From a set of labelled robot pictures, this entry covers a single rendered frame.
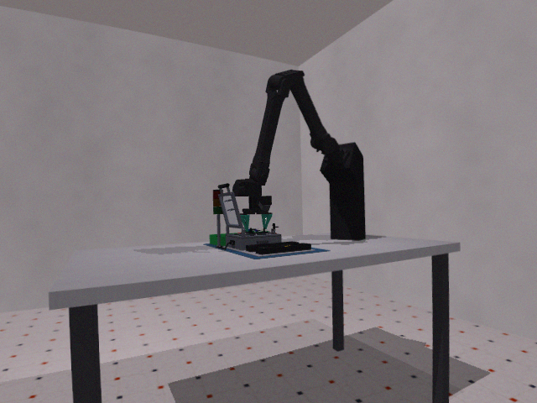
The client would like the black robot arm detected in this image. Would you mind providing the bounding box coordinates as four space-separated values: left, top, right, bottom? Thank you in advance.
232 70 351 211

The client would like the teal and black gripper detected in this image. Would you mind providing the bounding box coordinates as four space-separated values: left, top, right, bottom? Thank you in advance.
240 208 273 232

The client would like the green bin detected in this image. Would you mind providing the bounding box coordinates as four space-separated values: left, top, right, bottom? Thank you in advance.
210 233 226 246

